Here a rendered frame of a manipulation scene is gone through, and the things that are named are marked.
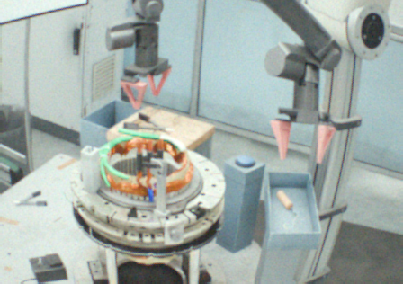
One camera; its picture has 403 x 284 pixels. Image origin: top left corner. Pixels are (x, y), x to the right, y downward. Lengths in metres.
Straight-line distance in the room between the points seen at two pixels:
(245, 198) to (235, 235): 0.12
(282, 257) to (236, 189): 0.26
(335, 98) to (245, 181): 0.30
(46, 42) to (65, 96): 0.42
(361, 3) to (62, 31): 2.57
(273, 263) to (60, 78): 2.58
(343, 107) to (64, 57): 2.45
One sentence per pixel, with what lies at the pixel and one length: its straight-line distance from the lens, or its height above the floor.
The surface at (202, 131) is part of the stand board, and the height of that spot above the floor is 1.07.
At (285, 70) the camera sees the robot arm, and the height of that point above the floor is 1.35.
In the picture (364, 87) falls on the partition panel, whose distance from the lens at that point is 3.26.
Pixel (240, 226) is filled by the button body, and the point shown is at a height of 0.87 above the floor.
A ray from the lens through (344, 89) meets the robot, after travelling 1.26.
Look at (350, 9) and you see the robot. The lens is 1.14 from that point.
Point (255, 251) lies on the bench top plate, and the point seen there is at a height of 0.78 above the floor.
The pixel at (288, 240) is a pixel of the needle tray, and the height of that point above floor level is 1.05.
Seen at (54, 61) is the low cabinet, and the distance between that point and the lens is 3.54.
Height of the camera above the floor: 1.67
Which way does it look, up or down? 26 degrees down
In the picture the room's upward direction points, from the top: 4 degrees clockwise
